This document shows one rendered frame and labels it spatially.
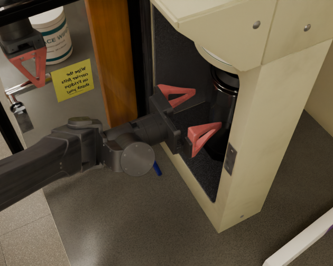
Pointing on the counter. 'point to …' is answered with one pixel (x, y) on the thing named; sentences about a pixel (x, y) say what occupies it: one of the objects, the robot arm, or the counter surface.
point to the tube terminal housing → (267, 107)
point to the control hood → (223, 26)
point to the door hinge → (147, 47)
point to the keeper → (230, 159)
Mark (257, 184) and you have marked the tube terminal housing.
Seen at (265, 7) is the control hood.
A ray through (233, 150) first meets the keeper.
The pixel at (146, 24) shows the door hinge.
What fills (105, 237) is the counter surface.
